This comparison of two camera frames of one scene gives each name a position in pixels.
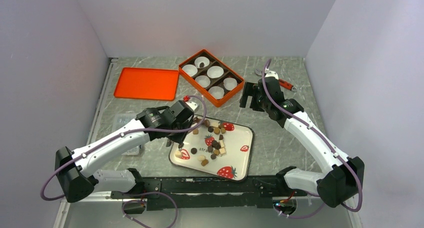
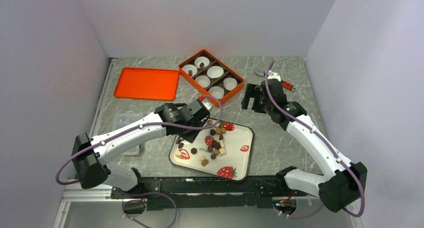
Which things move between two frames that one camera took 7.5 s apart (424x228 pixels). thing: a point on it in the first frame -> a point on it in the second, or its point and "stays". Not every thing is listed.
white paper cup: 202,59 stays
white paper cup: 217,92 stays
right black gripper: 250,89 stays
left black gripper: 179,138 -> 190,137
